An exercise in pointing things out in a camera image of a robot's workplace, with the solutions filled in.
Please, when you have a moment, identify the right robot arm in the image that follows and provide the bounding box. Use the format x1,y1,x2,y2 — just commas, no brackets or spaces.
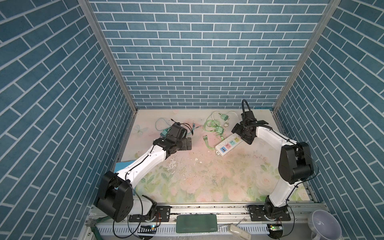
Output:
232,110,315,220

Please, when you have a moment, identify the green charger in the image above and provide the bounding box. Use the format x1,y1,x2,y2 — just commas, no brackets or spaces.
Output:
220,114,229,121
216,126,224,135

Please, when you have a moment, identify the blue sheet at left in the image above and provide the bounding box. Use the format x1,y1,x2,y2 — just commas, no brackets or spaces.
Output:
114,161,135,173

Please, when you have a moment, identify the white power strip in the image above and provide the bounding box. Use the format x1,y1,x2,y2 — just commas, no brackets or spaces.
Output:
215,134,243,156

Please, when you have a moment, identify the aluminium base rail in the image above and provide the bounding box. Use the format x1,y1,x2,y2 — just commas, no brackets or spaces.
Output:
79,201,327,240

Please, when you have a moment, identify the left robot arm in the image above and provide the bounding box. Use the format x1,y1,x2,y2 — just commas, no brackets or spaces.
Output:
95,122,192,223

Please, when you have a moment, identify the green charger far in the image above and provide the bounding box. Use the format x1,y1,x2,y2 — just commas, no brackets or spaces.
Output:
220,114,229,121

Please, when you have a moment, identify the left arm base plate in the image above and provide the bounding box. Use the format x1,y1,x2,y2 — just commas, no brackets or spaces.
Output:
129,206,171,223

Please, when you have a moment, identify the green box on rail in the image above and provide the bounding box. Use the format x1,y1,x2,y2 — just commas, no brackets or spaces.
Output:
176,214,218,234

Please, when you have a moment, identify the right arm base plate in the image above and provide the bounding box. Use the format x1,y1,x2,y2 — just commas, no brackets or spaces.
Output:
246,205,291,222

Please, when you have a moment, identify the white small device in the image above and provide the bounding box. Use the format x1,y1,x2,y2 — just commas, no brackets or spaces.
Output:
227,224,252,240

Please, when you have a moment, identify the teal charger lower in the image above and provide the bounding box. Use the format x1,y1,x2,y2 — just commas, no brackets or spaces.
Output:
160,128,170,138

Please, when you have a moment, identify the green charger near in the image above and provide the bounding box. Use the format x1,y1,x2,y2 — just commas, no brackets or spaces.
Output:
216,126,224,135

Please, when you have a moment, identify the green multi-head cable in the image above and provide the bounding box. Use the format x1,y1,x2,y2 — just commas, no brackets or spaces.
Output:
202,110,228,150

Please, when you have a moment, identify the white bowl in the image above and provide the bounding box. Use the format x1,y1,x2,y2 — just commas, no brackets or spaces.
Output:
308,210,342,240

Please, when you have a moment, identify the teal multi-head cable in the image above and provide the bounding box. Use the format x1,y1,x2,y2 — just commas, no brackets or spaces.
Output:
154,116,201,139

